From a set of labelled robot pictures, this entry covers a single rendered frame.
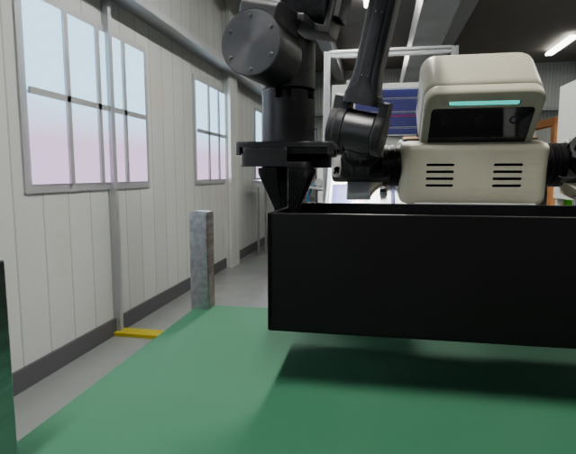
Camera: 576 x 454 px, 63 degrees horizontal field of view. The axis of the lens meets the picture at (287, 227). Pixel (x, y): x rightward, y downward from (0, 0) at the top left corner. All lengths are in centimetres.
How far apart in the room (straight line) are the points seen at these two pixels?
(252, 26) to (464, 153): 61
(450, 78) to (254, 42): 56
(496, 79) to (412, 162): 20
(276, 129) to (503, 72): 57
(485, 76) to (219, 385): 71
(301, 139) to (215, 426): 28
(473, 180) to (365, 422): 65
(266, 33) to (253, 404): 33
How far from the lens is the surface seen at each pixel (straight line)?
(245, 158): 49
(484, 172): 98
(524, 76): 96
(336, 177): 97
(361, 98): 86
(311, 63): 51
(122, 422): 44
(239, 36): 45
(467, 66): 98
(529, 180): 100
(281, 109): 49
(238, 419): 43
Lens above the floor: 116
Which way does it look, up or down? 6 degrees down
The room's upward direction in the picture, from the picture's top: straight up
